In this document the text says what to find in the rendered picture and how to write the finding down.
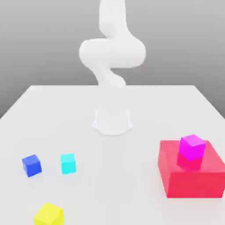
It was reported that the small cyan cube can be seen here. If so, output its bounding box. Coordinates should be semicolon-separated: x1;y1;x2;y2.
60;152;77;175

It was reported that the small magenta cube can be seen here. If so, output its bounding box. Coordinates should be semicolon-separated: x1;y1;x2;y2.
178;134;207;162

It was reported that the small blue cube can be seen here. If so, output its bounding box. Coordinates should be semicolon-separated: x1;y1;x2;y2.
22;154;42;178

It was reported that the small yellow cube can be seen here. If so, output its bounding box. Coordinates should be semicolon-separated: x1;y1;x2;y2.
33;202;64;225

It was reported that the large red box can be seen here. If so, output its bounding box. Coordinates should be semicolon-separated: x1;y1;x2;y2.
157;139;225;199

